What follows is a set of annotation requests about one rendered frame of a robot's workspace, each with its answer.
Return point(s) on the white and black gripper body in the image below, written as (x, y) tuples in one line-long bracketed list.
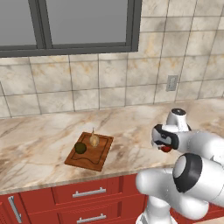
[(159, 133)]

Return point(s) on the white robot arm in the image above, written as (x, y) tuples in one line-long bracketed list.
[(163, 186)]

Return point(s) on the red tomato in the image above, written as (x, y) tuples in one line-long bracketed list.
[(166, 149)]

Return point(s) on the tan onion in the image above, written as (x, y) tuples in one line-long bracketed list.
[(94, 140)]

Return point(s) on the brown wooden cutting board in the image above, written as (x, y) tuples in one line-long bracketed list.
[(92, 153)]

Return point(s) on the dark green avocado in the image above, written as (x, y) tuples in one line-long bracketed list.
[(80, 148)]

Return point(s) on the red drawer front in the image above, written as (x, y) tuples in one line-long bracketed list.
[(116, 211), (129, 183), (87, 186)]

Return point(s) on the dark grey framed window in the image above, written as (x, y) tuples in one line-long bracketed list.
[(84, 23)]

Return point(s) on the red cupboard door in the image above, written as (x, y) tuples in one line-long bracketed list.
[(13, 208)]

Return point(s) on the grey wall outlet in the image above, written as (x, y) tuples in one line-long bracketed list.
[(171, 83)]

